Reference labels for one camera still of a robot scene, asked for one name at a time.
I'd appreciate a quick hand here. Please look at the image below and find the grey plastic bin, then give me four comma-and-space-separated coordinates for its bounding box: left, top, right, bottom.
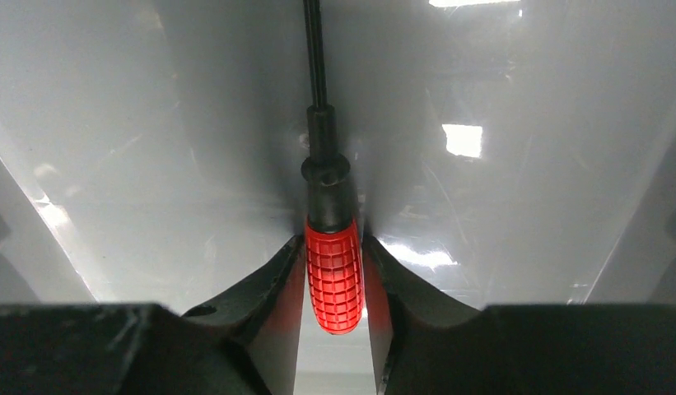
0, 1, 676, 394

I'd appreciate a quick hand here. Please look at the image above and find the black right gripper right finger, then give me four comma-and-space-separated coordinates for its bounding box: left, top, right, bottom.
363, 235, 676, 394

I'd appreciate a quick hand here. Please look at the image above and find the red handled screwdriver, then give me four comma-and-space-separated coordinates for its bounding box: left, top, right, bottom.
301, 1, 364, 335

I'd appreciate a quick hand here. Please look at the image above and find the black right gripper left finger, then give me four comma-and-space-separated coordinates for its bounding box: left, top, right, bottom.
0, 235, 305, 394

